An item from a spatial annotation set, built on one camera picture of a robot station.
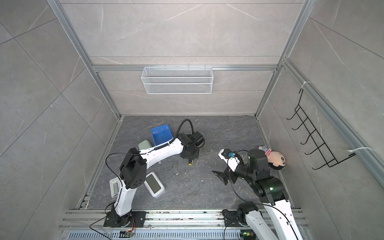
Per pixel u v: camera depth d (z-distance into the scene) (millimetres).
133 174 520
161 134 1054
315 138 673
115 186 834
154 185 801
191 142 660
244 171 546
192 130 817
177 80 1007
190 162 860
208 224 731
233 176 574
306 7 686
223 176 569
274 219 429
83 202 816
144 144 980
